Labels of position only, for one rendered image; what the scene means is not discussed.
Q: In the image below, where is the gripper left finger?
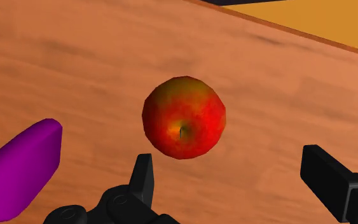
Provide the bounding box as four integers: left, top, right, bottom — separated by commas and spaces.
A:
43, 153, 179, 224

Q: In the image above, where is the red apple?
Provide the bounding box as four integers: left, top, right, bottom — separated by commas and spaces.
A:
141, 76, 227, 160

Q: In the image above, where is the purple rounded object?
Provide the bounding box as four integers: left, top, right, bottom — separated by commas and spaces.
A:
0, 118, 63, 223

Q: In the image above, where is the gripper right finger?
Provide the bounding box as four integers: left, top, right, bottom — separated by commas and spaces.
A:
299, 144, 358, 224

